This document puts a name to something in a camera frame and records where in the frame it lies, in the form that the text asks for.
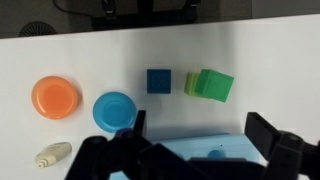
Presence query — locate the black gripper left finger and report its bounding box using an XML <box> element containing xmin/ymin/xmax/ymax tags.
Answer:
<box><xmin>64</xmin><ymin>109</ymin><xmax>208</xmax><ymax>180</ymax></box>

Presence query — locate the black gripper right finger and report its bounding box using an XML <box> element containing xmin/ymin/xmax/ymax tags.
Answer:
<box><xmin>244</xmin><ymin>111</ymin><xmax>320</xmax><ymax>180</ymax></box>

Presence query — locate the small blue cup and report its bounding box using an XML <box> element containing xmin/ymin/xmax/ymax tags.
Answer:
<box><xmin>207</xmin><ymin>149</ymin><xmax>227</xmax><ymax>160</ymax></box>

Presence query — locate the blue saucer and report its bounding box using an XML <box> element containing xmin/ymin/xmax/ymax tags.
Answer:
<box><xmin>92</xmin><ymin>91</ymin><xmax>138</xmax><ymax>134</ymax></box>

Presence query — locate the beige crumpled object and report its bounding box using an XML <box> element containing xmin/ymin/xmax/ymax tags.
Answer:
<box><xmin>34</xmin><ymin>141</ymin><xmax>73</xmax><ymax>169</ymax></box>

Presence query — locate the orange plate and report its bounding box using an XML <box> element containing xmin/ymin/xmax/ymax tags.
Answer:
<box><xmin>30</xmin><ymin>75</ymin><xmax>80</xmax><ymax>120</ymax></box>

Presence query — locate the light blue toy sink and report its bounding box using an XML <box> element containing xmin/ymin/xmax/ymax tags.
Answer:
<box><xmin>109</xmin><ymin>133</ymin><xmax>268</xmax><ymax>180</ymax></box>

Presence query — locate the dark blue cube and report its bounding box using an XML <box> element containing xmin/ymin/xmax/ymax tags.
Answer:
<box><xmin>146</xmin><ymin>68</ymin><xmax>172</xmax><ymax>95</ymax></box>

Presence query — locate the light green cube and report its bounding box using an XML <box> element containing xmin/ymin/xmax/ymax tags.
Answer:
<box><xmin>184</xmin><ymin>72</ymin><xmax>201</xmax><ymax>98</ymax></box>

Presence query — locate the black round vented disc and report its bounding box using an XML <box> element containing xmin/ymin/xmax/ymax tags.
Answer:
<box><xmin>18</xmin><ymin>20</ymin><xmax>58</xmax><ymax>38</ymax></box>

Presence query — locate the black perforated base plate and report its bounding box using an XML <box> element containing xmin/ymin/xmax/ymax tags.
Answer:
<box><xmin>91</xmin><ymin>0</ymin><xmax>201</xmax><ymax>30</ymax></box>

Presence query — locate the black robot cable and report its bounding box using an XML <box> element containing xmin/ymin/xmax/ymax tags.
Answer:
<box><xmin>53</xmin><ymin>0</ymin><xmax>98</xmax><ymax>18</ymax></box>

